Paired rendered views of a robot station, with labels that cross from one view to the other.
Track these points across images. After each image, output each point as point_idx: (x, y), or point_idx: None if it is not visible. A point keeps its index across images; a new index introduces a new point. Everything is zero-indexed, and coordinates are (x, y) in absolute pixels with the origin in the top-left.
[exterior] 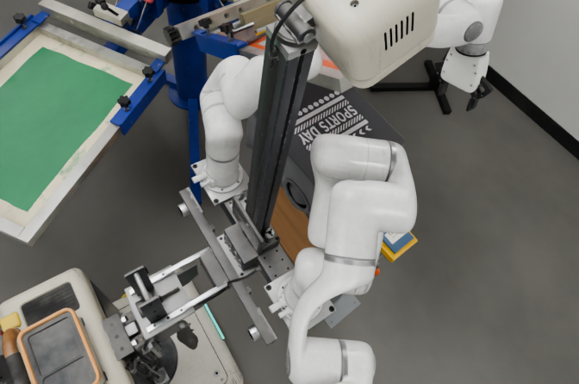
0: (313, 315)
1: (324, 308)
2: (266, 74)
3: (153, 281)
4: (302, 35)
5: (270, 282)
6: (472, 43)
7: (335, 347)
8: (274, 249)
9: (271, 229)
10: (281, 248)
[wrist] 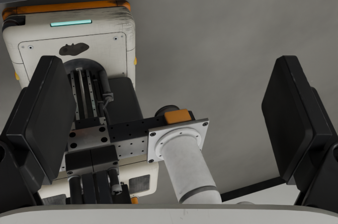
0: (198, 141)
1: (200, 129)
2: None
3: (81, 191)
4: None
5: (148, 159)
6: None
7: None
8: (116, 147)
9: (114, 191)
10: (119, 142)
